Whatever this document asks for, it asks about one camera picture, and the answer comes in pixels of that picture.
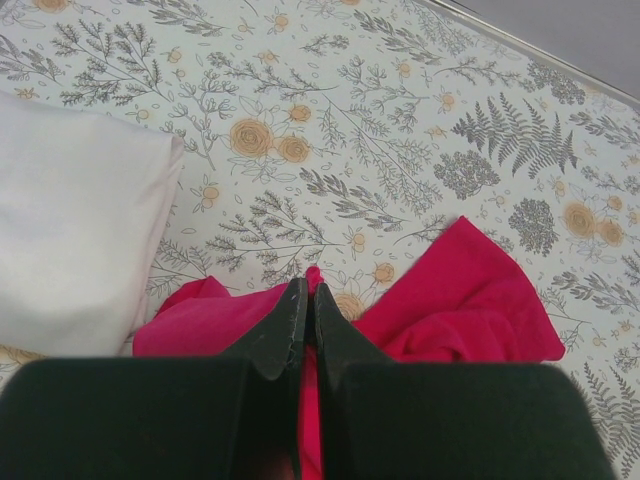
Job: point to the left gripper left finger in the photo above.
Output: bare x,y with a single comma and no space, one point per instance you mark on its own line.
229,416

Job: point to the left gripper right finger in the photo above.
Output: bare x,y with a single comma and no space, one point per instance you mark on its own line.
381,419

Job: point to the magenta t shirt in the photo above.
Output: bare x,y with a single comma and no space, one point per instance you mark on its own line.
463,301

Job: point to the folded white t shirt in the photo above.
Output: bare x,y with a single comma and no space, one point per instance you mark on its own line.
84,203

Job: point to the floral table mat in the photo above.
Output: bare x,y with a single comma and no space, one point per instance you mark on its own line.
347,134

